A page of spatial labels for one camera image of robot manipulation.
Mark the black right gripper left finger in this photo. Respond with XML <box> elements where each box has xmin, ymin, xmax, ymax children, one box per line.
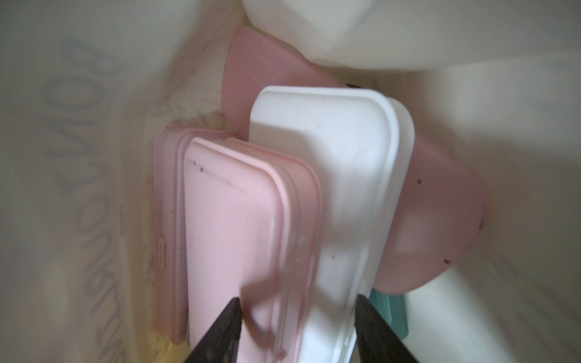
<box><xmin>184</xmin><ymin>297</ymin><xmax>243</xmax><ymax>363</ymax></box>

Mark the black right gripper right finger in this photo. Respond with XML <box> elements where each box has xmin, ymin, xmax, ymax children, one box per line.
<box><xmin>355</xmin><ymin>294</ymin><xmax>419</xmax><ymax>363</ymax></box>

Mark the pink pencil case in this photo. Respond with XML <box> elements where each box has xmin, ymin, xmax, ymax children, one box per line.
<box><xmin>154</xmin><ymin>125</ymin><xmax>242</xmax><ymax>345</ymax></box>
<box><xmin>184</xmin><ymin>138</ymin><xmax>322</xmax><ymax>362</ymax></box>

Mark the floral cream canvas bag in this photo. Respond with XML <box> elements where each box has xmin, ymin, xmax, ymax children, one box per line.
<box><xmin>1</xmin><ymin>1</ymin><xmax>580</xmax><ymax>362</ymax></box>

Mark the dark green case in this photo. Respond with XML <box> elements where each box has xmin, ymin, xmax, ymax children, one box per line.
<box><xmin>369</xmin><ymin>289</ymin><xmax>409</xmax><ymax>340</ymax></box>

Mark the white pencil case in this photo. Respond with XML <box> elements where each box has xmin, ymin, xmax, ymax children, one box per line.
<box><xmin>249</xmin><ymin>86</ymin><xmax>415</xmax><ymax>362</ymax></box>

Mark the rounded pink pouch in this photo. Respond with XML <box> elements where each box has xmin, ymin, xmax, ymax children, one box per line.
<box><xmin>221</xmin><ymin>27</ymin><xmax>487</xmax><ymax>295</ymax></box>

